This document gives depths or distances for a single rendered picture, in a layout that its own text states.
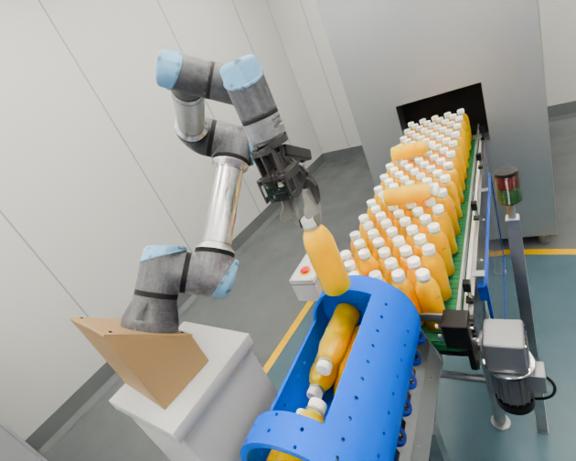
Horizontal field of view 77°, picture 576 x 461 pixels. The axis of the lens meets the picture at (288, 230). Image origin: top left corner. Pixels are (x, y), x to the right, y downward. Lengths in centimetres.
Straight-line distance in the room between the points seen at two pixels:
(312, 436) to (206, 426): 43
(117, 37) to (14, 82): 104
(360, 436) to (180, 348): 52
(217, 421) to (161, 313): 33
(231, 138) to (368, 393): 78
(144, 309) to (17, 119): 262
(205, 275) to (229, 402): 36
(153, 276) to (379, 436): 65
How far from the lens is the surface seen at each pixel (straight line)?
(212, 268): 102
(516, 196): 126
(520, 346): 126
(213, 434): 112
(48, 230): 340
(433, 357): 122
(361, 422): 77
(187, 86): 81
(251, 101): 70
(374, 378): 82
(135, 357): 100
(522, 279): 145
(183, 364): 107
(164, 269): 103
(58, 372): 355
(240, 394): 116
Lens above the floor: 180
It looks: 25 degrees down
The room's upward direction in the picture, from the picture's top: 25 degrees counter-clockwise
